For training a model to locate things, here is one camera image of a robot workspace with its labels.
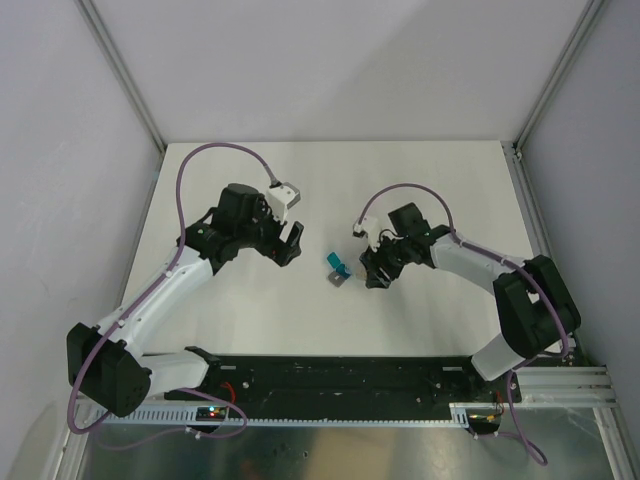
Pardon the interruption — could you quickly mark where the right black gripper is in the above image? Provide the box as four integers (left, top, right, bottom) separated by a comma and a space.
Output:
359, 231, 411, 290

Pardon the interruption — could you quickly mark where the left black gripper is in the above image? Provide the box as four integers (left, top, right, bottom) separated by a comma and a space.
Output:
236, 194, 302, 266

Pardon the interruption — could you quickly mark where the teal pill box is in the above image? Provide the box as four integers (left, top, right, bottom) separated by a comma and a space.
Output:
326, 252, 352, 279

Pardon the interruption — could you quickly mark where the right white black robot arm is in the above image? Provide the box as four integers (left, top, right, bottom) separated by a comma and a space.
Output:
353, 203, 581, 401

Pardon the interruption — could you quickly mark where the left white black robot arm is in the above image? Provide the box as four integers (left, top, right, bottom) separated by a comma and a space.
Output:
66, 183, 304, 417

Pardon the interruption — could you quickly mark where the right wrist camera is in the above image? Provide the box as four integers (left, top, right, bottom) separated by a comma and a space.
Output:
352, 216, 381, 252

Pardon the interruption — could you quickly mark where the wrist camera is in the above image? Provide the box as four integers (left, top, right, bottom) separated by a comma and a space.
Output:
265, 182, 301, 225
352, 216, 381, 252

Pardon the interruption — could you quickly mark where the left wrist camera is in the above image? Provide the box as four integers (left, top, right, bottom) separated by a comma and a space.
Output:
265, 182, 301, 225

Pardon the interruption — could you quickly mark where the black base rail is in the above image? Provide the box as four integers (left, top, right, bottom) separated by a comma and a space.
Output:
197, 355, 521, 419

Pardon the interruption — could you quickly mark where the grey slotted cable duct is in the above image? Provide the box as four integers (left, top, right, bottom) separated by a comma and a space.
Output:
104, 402, 499, 428

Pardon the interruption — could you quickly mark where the right aluminium frame post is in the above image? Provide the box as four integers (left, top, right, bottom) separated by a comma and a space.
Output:
511, 0, 607, 156

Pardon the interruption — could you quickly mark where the aluminium frame post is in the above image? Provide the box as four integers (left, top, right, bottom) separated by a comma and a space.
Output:
74, 0, 167, 153
511, 0, 607, 156

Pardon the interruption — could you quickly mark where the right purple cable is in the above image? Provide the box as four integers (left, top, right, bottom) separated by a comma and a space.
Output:
354, 182, 574, 361

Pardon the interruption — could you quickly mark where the purple cable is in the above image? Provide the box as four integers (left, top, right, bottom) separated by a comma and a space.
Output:
354, 182, 574, 361
66, 142, 284, 434

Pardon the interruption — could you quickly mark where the shiny metal base plate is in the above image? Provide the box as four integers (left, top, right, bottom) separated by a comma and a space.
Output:
78, 411, 613, 479

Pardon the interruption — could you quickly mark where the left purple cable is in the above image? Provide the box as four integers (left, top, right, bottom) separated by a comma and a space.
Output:
66, 142, 284, 434

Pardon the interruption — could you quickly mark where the left aluminium frame post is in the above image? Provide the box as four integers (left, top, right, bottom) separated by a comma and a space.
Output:
74, 0, 167, 153

